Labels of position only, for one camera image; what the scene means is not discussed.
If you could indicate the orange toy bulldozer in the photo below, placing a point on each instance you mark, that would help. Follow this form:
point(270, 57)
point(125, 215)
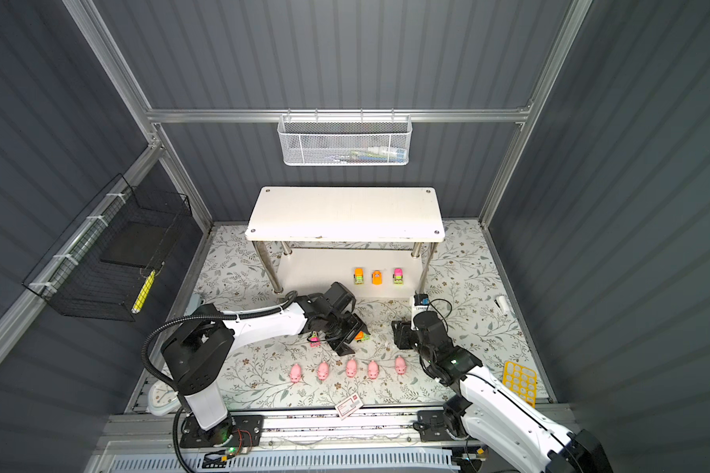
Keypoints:
point(377, 278)

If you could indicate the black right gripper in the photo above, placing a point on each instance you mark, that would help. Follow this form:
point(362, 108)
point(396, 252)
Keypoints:
point(401, 333)

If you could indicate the yellow green marker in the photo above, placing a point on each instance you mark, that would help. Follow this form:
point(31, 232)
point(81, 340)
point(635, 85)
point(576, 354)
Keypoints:
point(143, 293)

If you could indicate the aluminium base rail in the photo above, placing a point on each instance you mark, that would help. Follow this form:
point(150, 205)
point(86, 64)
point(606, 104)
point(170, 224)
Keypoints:
point(379, 426)

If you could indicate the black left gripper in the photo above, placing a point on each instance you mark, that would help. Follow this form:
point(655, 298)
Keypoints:
point(341, 345)

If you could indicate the orange green mixer toy truck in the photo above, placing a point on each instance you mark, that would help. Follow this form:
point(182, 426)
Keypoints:
point(358, 276)

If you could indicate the black wire basket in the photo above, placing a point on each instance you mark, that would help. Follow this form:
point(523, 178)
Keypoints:
point(99, 270)

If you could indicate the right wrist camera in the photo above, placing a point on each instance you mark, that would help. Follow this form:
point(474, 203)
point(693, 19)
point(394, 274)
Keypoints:
point(420, 303)

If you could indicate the white two-tier shelf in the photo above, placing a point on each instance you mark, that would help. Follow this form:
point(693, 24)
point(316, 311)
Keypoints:
point(310, 237)

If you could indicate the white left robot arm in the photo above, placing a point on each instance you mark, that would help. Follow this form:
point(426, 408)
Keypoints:
point(188, 353)

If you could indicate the red white card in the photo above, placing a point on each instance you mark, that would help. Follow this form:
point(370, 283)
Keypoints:
point(349, 406)

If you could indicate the pink toy pig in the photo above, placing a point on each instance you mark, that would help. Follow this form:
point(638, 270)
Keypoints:
point(296, 374)
point(351, 368)
point(373, 370)
point(323, 371)
point(400, 366)

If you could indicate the yellow plastic grid tray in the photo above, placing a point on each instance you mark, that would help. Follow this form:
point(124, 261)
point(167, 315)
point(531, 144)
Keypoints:
point(522, 381)

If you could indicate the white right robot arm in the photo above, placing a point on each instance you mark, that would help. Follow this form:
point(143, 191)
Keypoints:
point(484, 409)

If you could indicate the white wire basket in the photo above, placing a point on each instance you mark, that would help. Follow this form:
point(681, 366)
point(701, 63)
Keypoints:
point(345, 143)

